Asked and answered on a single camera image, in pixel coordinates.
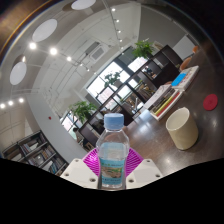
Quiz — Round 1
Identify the ceiling air conditioner unit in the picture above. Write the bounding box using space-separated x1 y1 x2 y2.
84 41 110 62

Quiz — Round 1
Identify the clear blue-capped water bottle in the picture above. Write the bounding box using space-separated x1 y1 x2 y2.
95 113 131 191

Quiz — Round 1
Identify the group of orange chairs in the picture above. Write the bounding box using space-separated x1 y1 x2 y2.
179 45 200 72

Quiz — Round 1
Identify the white wall radiator panel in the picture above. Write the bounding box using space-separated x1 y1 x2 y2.
172 34 196 61

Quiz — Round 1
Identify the flat round red coaster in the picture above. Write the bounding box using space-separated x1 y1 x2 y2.
202 93 219 112

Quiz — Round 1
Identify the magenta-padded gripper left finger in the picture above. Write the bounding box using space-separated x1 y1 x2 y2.
59 148 101 190

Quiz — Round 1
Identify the tall bookshelf unit with books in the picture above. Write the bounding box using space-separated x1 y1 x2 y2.
1 130 70 176

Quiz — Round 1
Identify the bushy green potted plant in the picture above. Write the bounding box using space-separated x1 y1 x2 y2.
67 100 99 124

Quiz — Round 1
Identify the cream ceramic mug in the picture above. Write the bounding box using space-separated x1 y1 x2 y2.
165 106 200 151

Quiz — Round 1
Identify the stack of books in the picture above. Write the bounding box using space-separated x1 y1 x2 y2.
143 83 185 121

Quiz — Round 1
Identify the leafy green potted plant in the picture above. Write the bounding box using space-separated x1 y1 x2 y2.
131 38 155 60

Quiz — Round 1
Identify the low dark open shelf unit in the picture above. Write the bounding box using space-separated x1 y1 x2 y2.
76 44 181 148

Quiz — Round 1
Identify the group of round ceiling lights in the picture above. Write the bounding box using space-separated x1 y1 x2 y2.
8 0 98 86

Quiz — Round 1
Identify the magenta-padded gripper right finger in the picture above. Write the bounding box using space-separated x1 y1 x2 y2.
125 147 165 190

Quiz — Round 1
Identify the small potted plant white pot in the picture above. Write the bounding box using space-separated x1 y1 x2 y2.
102 70 123 89

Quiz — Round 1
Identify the group of ceiling spotlights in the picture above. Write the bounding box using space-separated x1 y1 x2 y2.
0 7 125 110

